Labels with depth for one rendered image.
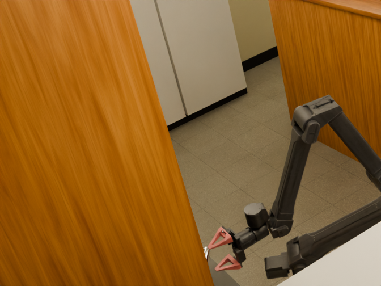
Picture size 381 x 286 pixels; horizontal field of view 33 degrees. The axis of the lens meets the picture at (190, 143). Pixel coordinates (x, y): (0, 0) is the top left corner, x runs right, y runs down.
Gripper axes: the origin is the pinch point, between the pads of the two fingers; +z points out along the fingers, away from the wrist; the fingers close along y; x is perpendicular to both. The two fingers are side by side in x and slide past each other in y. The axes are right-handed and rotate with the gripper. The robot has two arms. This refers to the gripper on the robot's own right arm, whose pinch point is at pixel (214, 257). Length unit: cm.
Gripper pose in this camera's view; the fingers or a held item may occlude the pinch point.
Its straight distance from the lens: 207.7
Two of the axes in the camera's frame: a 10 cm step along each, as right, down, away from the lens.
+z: -8.4, 4.6, -2.9
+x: 4.7, 3.7, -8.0
